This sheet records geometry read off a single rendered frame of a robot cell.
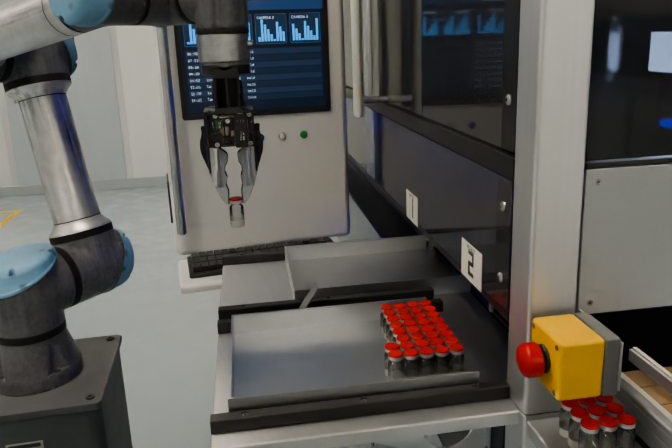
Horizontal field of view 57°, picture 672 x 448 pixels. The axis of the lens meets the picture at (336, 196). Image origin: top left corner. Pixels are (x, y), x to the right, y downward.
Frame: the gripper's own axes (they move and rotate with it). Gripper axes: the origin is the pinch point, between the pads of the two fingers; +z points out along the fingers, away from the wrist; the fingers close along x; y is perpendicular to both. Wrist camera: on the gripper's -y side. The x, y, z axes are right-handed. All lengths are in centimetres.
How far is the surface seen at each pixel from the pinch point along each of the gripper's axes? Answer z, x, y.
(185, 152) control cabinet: 4, -14, -69
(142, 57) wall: -12, -88, -527
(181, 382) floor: 113, -31, -143
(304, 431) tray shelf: 25.2, 7.0, 26.9
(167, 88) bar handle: -13, -16, -63
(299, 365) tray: 24.9, 7.9, 10.6
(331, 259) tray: 24.9, 19.4, -34.6
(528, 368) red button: 14, 32, 37
